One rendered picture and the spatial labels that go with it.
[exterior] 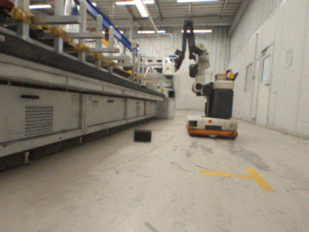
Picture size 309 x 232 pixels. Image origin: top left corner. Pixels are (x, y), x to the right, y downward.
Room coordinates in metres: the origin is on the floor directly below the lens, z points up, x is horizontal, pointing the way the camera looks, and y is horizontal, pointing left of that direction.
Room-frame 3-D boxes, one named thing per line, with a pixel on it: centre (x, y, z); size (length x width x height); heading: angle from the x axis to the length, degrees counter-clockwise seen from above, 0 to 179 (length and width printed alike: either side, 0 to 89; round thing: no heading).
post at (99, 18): (1.69, 0.50, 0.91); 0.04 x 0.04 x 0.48; 79
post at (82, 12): (1.45, 0.55, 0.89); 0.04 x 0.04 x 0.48; 79
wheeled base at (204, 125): (3.02, -0.86, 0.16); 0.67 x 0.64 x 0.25; 84
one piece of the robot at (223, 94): (3.01, -0.95, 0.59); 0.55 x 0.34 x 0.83; 174
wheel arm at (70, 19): (0.99, 0.59, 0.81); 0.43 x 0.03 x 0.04; 79
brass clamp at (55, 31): (1.22, 0.59, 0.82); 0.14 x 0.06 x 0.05; 169
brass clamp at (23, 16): (0.98, 0.64, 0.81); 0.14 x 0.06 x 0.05; 169
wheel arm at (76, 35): (1.23, 0.54, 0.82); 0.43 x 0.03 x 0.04; 79
